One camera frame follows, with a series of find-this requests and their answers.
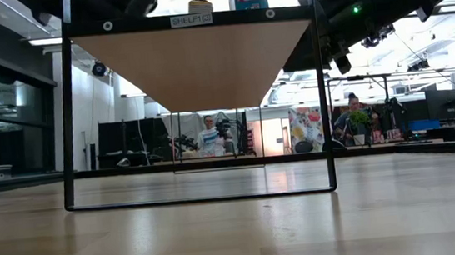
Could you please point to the black background robot arm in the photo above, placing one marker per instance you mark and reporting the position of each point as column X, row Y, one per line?
column 224, row 125

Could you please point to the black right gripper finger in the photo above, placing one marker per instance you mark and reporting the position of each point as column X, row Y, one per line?
column 305, row 61

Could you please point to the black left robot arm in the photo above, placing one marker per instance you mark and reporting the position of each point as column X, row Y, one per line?
column 86, row 5

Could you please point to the white floral cloth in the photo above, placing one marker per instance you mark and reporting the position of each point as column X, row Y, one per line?
column 306, row 126

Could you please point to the black computer monitor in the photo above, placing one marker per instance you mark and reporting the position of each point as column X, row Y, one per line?
column 447, row 104

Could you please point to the black metal frame stand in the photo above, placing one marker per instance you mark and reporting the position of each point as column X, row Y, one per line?
column 386, row 87

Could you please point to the white shelf label sticker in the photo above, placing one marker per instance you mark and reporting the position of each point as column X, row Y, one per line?
column 191, row 20

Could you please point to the grey hanging curtain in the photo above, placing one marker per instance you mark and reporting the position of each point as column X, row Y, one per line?
column 185, row 125

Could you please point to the black round ceiling camera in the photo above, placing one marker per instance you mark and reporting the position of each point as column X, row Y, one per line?
column 99, row 68

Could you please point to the blue storage bin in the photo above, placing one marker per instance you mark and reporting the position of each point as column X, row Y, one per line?
column 424, row 125

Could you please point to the person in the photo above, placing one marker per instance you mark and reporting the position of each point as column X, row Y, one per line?
column 208, row 139
column 346, row 120

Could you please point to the wooden shelf with black frame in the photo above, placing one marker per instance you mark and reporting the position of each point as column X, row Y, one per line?
column 200, row 63

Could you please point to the black round ball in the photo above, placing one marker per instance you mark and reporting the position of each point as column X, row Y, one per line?
column 304, row 147

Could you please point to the black ceiling spotlight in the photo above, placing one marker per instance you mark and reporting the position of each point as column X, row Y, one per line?
column 418, row 65
column 380, row 37

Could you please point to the green plant in white pot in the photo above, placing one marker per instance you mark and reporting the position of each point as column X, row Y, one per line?
column 360, row 125

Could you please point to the black table edge rail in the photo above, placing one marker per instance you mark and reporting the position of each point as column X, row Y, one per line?
column 139, row 170

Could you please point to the yellow cereal box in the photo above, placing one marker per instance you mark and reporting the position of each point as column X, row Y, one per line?
column 200, row 6

